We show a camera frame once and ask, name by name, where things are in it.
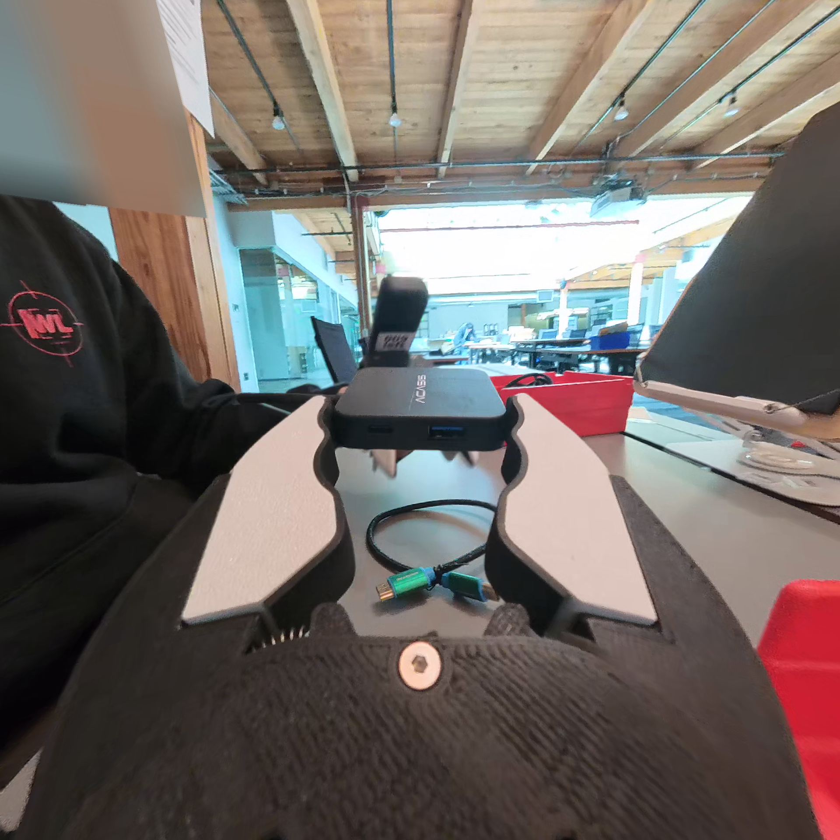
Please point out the black panel with wooden back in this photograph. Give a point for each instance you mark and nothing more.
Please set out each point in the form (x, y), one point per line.
(754, 295)

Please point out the grey desk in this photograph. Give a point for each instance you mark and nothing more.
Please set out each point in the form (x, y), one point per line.
(709, 538)

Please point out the empty red bin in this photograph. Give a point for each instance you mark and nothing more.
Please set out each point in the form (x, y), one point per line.
(807, 689)

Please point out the black USB hub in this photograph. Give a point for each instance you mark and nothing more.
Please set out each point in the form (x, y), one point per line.
(420, 400)

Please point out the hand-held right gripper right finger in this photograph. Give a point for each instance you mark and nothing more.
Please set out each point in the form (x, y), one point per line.
(568, 531)

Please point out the ceiling projector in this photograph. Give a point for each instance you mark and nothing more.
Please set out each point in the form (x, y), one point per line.
(613, 197)

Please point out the row of office desks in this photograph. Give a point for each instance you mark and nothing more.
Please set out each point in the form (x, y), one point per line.
(558, 348)

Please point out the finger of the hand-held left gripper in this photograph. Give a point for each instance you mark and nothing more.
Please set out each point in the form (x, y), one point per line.
(459, 456)
(387, 460)

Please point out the black chair by glass wall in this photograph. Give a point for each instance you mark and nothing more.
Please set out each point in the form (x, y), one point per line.
(334, 348)

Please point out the white paper sheet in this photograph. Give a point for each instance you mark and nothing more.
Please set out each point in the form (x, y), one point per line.
(187, 59)

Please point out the blue storage bin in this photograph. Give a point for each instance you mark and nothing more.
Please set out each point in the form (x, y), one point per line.
(610, 341)

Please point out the person's left forearm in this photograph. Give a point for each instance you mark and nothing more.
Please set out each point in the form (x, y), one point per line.
(249, 413)

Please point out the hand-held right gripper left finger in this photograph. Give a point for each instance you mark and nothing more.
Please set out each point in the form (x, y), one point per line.
(275, 525)

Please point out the person's black clothed torso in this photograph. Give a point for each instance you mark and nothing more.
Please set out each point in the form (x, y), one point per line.
(79, 459)

